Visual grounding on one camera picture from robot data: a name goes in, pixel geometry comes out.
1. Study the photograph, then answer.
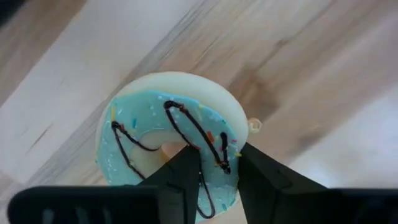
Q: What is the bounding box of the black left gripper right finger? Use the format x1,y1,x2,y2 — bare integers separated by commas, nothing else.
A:
237,142,398,224

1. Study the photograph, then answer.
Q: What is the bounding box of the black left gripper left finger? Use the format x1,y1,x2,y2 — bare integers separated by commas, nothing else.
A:
7,144,202,224

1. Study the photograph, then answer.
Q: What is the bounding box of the mint iced donut chocolate drizzle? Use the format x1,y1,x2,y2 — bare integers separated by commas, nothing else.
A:
95,71,263,223

